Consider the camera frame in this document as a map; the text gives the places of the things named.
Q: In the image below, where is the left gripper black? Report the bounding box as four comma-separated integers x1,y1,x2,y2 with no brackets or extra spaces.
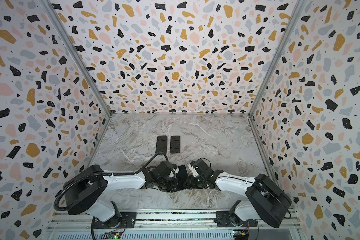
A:
156,177,181,193

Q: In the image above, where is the black phone case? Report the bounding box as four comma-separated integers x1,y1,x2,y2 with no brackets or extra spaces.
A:
155,135,168,155

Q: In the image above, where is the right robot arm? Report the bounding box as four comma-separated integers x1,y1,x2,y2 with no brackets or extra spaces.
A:
185,158,292,228

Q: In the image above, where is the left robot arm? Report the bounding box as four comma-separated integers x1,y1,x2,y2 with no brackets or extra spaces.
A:
54,161,187,222

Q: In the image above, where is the right circuit board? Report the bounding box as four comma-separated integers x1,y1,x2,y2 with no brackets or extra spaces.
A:
233,230,249,240

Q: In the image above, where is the circuit board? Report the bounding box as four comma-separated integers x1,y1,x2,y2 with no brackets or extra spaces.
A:
101,231,123,240
233,230,249,240

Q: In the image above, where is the left circuit board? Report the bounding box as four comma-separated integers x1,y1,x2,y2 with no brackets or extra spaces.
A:
101,231,123,240

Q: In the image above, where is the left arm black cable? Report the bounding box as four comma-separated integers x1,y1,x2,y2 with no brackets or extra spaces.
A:
133,152,170,175

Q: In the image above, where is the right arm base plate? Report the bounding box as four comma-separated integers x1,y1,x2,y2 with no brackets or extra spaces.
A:
214,211,258,228

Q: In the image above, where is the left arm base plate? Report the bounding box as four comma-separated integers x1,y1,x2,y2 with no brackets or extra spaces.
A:
92,212,137,230

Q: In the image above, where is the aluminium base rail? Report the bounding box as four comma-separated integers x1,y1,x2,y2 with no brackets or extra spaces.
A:
45,209,305,240

